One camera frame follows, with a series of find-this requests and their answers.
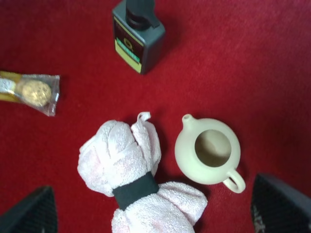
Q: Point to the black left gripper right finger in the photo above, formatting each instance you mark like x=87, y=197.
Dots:
x=276, y=207

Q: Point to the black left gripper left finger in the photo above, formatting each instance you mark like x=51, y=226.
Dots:
x=36, y=213

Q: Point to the pink towel with black band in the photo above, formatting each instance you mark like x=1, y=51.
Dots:
x=120, y=161

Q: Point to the cream ceramic teapot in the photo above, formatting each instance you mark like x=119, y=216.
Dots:
x=207, y=151

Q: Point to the wrapped snack packet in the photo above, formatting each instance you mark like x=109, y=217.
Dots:
x=39, y=91

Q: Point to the red tablecloth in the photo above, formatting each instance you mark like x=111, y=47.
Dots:
x=244, y=62

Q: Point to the dark pump bottle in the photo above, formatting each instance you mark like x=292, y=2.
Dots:
x=138, y=34

